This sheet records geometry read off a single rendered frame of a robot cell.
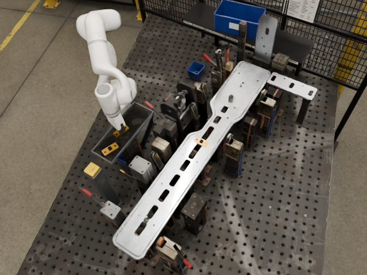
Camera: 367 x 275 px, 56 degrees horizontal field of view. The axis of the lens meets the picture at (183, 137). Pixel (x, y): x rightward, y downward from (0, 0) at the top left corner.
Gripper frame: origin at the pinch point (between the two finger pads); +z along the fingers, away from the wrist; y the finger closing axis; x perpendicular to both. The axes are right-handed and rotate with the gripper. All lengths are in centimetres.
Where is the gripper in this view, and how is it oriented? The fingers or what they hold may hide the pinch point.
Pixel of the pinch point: (119, 128)
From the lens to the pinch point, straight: 184.6
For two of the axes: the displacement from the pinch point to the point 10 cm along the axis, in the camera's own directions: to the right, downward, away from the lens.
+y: 6.7, 6.0, -4.4
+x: 7.4, -6.0, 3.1
